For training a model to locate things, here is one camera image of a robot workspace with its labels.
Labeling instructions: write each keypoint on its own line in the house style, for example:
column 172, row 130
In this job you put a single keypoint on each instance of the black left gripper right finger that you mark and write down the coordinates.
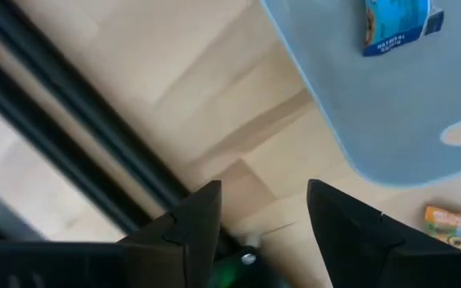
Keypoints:
column 358, row 248

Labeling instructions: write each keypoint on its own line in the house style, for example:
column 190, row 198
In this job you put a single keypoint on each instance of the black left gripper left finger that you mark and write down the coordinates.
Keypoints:
column 190, row 240

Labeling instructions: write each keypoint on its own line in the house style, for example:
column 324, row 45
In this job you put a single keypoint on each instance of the orange blue granola bar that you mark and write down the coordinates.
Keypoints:
column 458, row 230

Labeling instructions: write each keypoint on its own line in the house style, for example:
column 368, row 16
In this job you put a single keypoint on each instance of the blue oatmeal raisin granola bar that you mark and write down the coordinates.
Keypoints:
column 394, row 24

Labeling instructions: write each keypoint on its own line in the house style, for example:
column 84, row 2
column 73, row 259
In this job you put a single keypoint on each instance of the light grey plastic bin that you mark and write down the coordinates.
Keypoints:
column 374, row 100

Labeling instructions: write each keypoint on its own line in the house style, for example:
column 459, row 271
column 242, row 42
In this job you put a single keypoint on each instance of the black aluminium table frame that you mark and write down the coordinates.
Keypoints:
column 94, row 116

